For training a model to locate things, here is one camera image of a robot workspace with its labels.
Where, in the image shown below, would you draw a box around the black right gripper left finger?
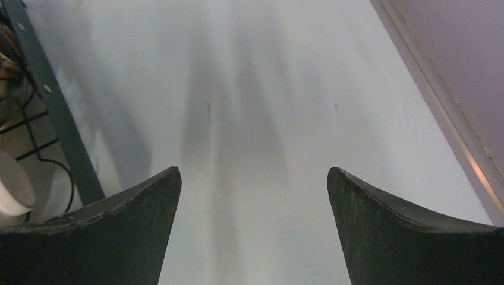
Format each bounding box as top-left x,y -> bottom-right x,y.
1,167 -> 182,284

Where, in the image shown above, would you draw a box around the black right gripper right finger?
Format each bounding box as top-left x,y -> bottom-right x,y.
327,167 -> 503,284

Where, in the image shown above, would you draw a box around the orange white patterned bowl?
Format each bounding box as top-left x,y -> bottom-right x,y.
1,151 -> 36,227

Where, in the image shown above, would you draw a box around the black wire dish rack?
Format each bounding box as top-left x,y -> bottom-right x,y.
1,1 -> 105,214

